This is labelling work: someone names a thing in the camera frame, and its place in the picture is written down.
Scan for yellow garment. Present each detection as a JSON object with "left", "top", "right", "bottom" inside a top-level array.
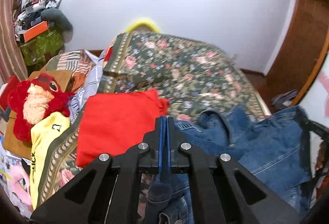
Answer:
[{"left": 30, "top": 112, "right": 70, "bottom": 210}]

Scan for yellow round cushion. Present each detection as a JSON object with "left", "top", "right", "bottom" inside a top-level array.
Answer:
[{"left": 124, "top": 18, "right": 161, "bottom": 33}]

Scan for green floral bedspread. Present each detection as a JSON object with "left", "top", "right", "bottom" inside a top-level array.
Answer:
[{"left": 36, "top": 32, "right": 269, "bottom": 205}]

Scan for clutter pile of clothes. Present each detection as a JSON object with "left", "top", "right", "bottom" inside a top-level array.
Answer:
[{"left": 14, "top": 0, "right": 62, "bottom": 37}]

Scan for red folded garment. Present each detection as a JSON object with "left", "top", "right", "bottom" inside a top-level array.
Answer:
[{"left": 76, "top": 89, "right": 169, "bottom": 168}]

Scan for green patterned bag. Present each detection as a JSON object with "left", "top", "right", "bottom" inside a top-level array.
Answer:
[{"left": 18, "top": 29, "right": 64, "bottom": 66}]

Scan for pink striped curtain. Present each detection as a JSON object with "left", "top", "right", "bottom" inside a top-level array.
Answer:
[{"left": 1, "top": 0, "right": 27, "bottom": 84}]

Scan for grey pillow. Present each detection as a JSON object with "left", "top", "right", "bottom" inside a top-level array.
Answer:
[{"left": 41, "top": 8, "right": 73, "bottom": 31}]

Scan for red plush toy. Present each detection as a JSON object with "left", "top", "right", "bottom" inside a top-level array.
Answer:
[{"left": 7, "top": 73, "right": 74, "bottom": 143}]

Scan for orange box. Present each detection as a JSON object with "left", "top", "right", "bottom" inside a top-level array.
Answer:
[{"left": 20, "top": 21, "right": 49, "bottom": 43}]

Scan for blue denim jacket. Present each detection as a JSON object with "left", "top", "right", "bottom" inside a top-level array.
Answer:
[{"left": 144, "top": 106, "right": 312, "bottom": 223}]

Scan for wooden door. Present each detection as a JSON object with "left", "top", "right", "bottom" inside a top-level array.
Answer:
[{"left": 260, "top": 0, "right": 328, "bottom": 105}]

